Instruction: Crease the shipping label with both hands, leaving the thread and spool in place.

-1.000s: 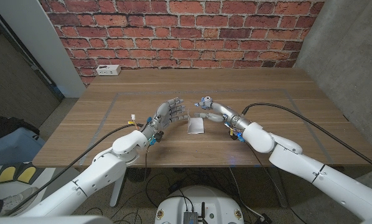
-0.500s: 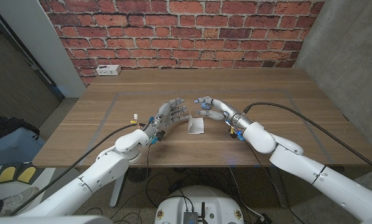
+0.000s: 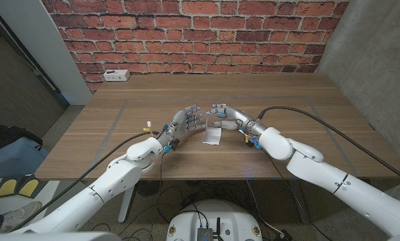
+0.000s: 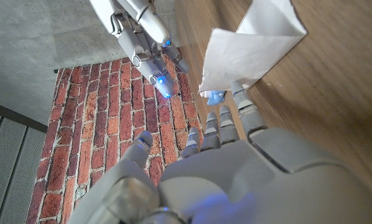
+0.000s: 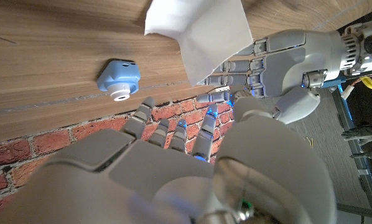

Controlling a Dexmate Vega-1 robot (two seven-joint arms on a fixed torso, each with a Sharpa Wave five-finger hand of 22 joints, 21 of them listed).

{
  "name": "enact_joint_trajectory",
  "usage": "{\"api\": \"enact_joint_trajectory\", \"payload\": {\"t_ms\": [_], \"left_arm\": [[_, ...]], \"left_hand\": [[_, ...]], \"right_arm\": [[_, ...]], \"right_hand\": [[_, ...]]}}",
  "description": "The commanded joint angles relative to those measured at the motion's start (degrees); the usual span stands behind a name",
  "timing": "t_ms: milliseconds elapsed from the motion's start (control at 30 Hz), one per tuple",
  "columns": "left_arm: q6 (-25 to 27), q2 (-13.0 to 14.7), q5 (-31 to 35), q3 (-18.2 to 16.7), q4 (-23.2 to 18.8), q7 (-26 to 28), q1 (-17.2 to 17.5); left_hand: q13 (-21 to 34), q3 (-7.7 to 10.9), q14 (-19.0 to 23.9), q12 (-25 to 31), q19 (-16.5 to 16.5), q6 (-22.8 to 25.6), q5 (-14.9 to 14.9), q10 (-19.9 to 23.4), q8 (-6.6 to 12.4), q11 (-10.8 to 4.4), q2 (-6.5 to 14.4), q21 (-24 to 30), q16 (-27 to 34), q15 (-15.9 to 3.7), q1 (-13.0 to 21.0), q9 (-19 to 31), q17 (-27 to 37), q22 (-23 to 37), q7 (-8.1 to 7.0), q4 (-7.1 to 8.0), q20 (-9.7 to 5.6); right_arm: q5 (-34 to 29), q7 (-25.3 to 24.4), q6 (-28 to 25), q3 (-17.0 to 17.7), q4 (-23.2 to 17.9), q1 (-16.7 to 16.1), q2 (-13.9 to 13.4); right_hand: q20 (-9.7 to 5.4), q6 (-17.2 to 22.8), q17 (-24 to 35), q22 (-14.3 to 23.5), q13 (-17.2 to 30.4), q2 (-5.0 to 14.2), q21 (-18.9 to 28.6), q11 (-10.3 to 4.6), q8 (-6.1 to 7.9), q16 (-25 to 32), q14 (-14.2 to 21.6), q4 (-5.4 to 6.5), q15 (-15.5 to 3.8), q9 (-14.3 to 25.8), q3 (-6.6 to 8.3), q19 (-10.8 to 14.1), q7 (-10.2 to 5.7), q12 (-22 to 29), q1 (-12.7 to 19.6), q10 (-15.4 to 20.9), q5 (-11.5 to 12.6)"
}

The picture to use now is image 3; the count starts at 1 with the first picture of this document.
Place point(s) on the grey electronics box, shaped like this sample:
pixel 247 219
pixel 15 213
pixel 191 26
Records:
pixel 204 234

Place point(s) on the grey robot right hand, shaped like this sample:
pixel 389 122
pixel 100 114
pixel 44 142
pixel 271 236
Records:
pixel 238 117

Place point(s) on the white table leg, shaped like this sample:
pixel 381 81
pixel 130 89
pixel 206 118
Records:
pixel 124 207

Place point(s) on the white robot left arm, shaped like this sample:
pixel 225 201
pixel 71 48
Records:
pixel 119 174

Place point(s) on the blue plastic bin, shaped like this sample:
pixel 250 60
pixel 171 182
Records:
pixel 12 160

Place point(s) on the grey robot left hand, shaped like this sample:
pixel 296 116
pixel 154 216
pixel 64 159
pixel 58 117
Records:
pixel 183 120

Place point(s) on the black round fan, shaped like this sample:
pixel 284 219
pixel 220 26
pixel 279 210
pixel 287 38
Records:
pixel 148 188

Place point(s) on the white power strip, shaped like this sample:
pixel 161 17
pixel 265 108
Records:
pixel 116 75

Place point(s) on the dark grey table leg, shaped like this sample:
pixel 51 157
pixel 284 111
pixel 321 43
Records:
pixel 300 204

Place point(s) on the black bag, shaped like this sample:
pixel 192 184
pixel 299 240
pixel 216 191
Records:
pixel 6 135

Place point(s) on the grey sneaker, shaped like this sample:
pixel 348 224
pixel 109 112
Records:
pixel 19 216

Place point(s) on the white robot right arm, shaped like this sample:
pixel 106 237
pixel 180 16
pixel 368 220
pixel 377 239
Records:
pixel 303 160

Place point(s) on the grey tape outline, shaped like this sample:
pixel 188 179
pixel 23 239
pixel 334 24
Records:
pixel 173 99

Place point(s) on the red brick print backdrop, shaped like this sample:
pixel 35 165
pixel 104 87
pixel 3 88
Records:
pixel 200 33

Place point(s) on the white robot torso base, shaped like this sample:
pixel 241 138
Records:
pixel 213 214

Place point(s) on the white paper shipping label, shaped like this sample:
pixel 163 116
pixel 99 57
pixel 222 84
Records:
pixel 211 137

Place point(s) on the yellow black foot pedal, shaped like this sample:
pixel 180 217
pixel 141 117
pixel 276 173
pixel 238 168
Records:
pixel 6 188
pixel 29 187

